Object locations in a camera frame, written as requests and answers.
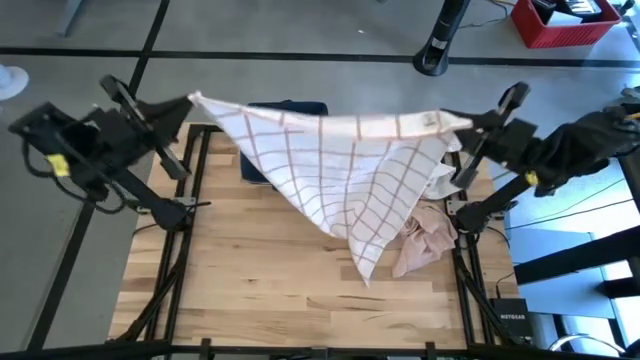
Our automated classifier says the white round object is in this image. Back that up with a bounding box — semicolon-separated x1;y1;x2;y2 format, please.
0;63;30;102

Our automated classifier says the black Netgear network switch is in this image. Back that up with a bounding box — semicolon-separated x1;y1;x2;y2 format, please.
488;297;535;345

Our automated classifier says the white red-checked towel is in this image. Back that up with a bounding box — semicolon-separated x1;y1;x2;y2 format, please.
187;89;475;288

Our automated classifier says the red plastic crate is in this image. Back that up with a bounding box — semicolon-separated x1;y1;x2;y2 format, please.
509;0;624;50

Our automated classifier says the black pedestal stand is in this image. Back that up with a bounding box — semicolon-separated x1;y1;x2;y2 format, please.
412;0;472;78

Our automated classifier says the black aluminium table frame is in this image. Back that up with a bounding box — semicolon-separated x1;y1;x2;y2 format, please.
0;122;640;360

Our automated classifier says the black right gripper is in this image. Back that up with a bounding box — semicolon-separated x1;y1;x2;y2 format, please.
442;81;544;189

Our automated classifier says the navy white striped fabric basket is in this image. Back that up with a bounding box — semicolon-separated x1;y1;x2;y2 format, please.
238;99;330;187

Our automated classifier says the plain pink towel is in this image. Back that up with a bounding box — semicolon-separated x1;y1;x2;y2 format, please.
391;199;460;280

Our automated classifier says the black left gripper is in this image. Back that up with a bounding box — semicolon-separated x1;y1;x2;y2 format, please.
64;73;195;182

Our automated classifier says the black electronic device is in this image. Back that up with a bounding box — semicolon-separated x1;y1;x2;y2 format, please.
531;0;604;24

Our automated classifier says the grey metal post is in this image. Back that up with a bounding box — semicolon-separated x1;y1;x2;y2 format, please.
56;0;85;39

